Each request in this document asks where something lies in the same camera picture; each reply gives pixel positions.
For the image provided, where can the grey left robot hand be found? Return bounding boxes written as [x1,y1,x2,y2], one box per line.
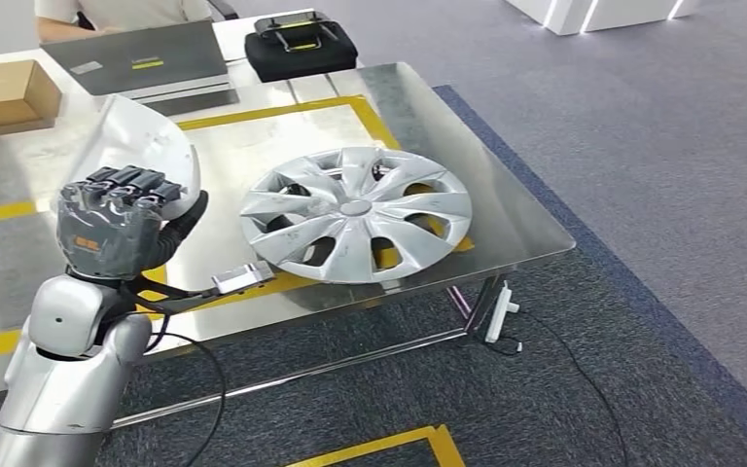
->
[55,165,209,281]

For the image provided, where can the white curved panel part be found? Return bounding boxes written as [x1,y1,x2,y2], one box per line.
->
[67,94,202,224]

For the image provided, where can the steel workbench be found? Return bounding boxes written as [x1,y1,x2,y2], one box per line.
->
[0,60,578,432]

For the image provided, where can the clear plastic film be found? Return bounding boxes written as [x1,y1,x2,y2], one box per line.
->
[55,187,165,279]

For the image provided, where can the grey laptop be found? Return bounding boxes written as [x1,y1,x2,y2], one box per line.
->
[41,18,240,119]

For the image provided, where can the brown cardboard box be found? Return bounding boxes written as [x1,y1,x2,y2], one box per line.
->
[0,59,63,134]

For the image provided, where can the person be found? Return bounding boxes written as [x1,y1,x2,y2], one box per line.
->
[35,0,215,43]

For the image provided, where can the black chair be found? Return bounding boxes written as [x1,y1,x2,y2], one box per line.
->
[205,0,240,20]

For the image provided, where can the black carrying case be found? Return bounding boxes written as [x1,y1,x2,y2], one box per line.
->
[244,11,360,84]

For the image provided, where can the silver wheel hubcap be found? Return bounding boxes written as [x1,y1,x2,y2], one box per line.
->
[239,146,475,286]

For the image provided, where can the white power strip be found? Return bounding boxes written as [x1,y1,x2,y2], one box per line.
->
[483,282,521,344]

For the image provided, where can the white lit display plinth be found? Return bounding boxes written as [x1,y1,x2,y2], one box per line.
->
[505,0,697,37]

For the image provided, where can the black camera bracket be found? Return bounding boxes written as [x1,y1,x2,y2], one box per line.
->
[99,276,220,324]

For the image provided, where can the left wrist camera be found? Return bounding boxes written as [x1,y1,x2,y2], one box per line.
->
[210,261,277,297]

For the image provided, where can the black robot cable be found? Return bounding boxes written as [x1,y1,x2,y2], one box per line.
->
[112,332,228,467]

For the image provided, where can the long black power cable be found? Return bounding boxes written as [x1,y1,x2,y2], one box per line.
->
[517,308,630,467]

